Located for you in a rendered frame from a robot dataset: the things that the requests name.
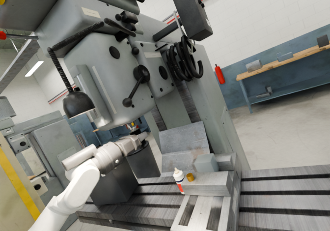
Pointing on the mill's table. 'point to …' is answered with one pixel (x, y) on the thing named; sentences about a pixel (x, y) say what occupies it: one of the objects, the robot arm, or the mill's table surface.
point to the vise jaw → (208, 184)
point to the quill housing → (112, 76)
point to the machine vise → (213, 203)
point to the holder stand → (115, 185)
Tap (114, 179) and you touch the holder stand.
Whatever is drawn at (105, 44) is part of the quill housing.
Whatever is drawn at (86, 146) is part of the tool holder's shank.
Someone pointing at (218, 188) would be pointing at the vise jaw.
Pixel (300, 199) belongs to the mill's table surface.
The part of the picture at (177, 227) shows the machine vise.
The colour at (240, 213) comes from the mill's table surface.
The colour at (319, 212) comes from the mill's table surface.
